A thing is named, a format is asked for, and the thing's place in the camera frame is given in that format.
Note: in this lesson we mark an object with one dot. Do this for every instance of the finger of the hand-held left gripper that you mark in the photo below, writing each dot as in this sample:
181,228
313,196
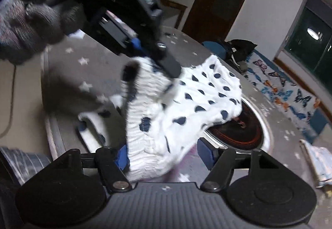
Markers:
136,46
168,61

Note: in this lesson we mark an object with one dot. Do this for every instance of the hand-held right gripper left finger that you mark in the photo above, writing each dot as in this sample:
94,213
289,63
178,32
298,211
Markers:
122,159

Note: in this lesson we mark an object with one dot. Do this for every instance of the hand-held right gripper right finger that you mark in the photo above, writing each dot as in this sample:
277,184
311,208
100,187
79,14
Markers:
206,155

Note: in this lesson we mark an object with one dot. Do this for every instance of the white polka dot pants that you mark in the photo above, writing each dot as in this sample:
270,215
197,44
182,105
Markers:
186,104

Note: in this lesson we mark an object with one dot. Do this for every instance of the striped folded clothes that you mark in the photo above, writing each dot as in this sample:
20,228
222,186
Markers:
321,161

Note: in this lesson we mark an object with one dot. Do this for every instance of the person's left hand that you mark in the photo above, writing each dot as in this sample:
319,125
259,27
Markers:
28,21

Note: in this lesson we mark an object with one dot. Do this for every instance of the round black induction cooktop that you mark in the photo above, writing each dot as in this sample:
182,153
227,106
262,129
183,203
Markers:
246,130

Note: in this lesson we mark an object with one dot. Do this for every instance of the dark wooden console table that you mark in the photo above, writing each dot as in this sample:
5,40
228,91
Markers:
173,5

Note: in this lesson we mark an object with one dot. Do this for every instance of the brown wooden door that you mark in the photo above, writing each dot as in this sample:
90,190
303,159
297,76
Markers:
207,18

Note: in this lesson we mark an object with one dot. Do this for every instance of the black jacket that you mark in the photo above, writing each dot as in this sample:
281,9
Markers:
240,50

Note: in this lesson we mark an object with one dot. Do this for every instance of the grey star-print tablecloth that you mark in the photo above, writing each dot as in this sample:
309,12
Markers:
64,70

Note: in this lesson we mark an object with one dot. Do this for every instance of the butterfly print blanket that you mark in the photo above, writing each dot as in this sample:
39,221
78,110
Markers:
280,88

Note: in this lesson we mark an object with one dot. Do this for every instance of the dark green framed window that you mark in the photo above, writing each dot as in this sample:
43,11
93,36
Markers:
311,44

